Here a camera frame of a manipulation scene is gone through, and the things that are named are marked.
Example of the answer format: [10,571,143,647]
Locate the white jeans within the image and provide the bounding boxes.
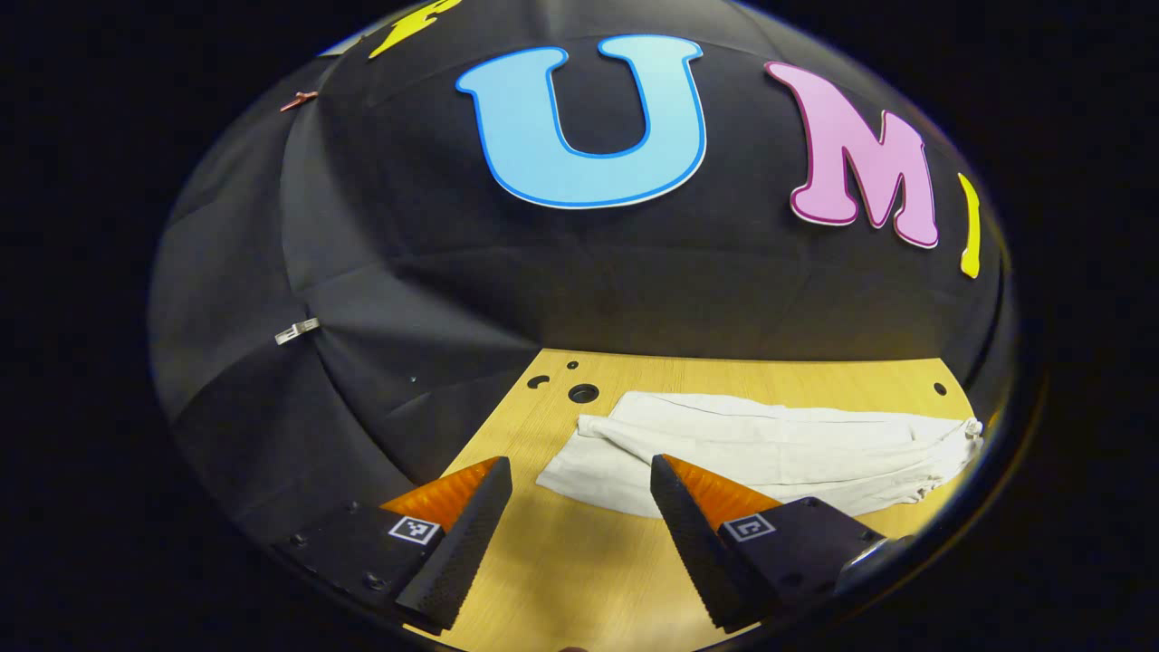
[536,390,986,520]

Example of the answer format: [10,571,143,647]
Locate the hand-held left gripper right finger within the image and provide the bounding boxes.
[649,454,915,634]

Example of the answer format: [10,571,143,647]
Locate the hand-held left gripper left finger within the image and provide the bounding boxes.
[272,455,514,635]

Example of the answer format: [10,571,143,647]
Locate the black backdrop cloth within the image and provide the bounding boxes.
[149,0,1012,537]

